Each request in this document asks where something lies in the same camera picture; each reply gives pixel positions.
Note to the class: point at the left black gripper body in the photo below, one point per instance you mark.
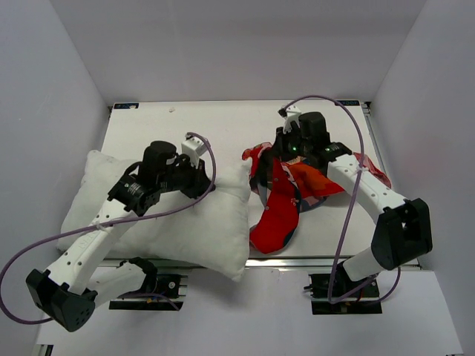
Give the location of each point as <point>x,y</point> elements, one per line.
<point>179,176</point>

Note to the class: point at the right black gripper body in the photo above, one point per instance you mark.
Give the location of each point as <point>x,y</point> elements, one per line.
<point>291,145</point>

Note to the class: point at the red pink patterned pillowcase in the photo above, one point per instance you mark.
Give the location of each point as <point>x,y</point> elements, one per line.
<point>303,189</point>

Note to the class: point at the white pillow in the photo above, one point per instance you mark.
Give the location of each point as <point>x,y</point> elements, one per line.
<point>213,233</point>

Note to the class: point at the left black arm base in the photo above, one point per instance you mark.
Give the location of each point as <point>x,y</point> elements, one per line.
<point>169,295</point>

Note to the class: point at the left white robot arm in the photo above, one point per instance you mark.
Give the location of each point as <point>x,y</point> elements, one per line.
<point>66,290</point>

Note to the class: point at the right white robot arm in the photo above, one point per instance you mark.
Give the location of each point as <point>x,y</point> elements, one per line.
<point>403,230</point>

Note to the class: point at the right blue table label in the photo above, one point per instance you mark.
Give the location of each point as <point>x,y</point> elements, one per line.
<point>349,102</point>

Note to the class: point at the blue table label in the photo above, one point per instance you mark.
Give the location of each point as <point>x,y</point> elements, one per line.
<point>125,106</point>
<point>349,102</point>

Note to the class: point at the left blue table label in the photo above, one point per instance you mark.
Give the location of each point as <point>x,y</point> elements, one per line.
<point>125,106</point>

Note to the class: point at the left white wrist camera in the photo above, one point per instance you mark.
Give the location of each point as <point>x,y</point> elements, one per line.
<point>193,148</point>

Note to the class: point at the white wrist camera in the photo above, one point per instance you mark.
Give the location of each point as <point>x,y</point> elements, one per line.
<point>290,114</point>
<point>193,148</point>

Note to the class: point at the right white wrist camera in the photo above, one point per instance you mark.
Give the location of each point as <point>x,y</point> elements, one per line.
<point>290,114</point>

